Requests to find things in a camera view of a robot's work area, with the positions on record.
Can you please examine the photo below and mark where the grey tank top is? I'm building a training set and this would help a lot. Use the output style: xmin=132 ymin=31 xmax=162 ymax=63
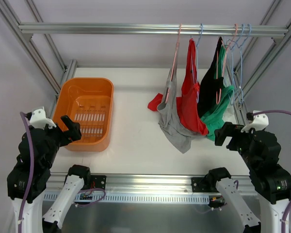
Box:
xmin=157 ymin=69 xmax=198 ymax=154

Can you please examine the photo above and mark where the pink wire hanger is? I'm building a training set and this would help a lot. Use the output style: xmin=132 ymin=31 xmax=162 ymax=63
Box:
xmin=164 ymin=23 xmax=182 ymax=103

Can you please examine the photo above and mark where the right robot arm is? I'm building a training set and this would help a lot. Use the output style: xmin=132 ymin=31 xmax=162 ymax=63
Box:
xmin=196 ymin=122 xmax=291 ymax=233

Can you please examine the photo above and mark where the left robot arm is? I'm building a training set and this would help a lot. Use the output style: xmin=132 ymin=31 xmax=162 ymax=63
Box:
xmin=7 ymin=112 xmax=91 ymax=233

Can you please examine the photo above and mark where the green tank top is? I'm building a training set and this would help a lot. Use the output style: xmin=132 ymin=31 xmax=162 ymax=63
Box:
xmin=201 ymin=46 xmax=234 ymax=141

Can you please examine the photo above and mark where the empty blue hanger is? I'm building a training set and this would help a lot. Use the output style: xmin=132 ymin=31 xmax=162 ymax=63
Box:
xmin=232 ymin=24 xmax=252 ymax=73
xmin=227 ymin=24 xmax=245 ymax=105

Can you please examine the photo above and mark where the red tank top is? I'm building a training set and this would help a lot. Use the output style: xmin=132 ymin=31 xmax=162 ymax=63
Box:
xmin=147 ymin=38 xmax=209 ymax=136

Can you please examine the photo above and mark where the black tank top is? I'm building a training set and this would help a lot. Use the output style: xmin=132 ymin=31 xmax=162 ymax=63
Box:
xmin=197 ymin=37 xmax=224 ymax=118

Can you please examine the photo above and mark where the pink hanger holding black top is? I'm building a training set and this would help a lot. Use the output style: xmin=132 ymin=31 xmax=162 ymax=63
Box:
xmin=216 ymin=23 xmax=238 ymax=105

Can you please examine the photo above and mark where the orange plastic basket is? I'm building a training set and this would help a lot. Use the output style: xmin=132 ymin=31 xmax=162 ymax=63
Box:
xmin=53 ymin=78 xmax=114 ymax=152

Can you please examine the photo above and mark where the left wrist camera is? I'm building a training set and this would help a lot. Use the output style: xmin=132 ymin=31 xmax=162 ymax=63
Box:
xmin=29 ymin=107 xmax=57 ymax=130

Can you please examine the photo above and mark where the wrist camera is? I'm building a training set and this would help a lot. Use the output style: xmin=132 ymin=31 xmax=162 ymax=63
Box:
xmin=29 ymin=107 xmax=57 ymax=130
xmin=241 ymin=111 xmax=269 ymax=133

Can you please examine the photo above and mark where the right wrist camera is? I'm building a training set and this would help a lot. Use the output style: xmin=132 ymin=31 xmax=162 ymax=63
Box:
xmin=241 ymin=111 xmax=269 ymax=133

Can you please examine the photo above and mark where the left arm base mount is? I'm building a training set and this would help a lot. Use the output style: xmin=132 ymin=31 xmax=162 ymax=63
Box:
xmin=90 ymin=175 xmax=107 ymax=190

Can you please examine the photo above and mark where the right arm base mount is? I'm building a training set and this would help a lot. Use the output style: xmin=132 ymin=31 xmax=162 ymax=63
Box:
xmin=191 ymin=177 xmax=211 ymax=193

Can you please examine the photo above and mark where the white slotted cable duct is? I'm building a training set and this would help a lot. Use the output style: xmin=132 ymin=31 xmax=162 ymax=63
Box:
xmin=44 ymin=191 xmax=210 ymax=204

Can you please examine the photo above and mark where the front aluminium rail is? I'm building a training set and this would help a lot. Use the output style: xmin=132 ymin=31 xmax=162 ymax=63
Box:
xmin=46 ymin=173 xmax=256 ymax=196

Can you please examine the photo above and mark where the aluminium hanging rail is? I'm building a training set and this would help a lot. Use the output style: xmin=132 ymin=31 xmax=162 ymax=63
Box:
xmin=18 ymin=22 xmax=289 ymax=38

